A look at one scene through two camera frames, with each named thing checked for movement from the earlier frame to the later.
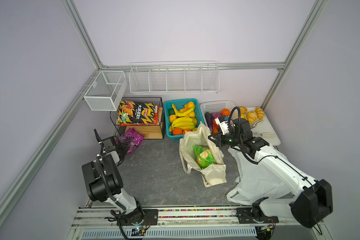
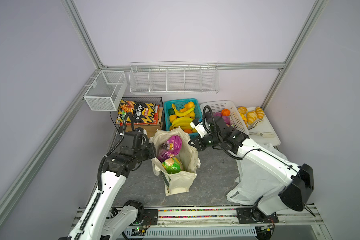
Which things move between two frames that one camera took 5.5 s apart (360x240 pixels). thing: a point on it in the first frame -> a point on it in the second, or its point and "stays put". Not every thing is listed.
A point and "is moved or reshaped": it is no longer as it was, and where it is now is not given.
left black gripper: (125, 147) -> (152, 148)
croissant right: (260, 112) stays put
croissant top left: (243, 110) stays put
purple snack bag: (132, 138) is moved or reshaped
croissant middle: (251, 116) stays put
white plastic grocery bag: (254, 183) stays put
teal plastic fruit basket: (182, 116) stays put
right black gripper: (218, 141) -> (199, 145)
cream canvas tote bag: (198, 150) -> (179, 182)
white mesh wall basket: (106, 91) stays put
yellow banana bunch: (184, 123) stays put
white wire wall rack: (198, 77) stays put
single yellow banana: (182, 113) stays put
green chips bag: (204, 156) -> (172, 165)
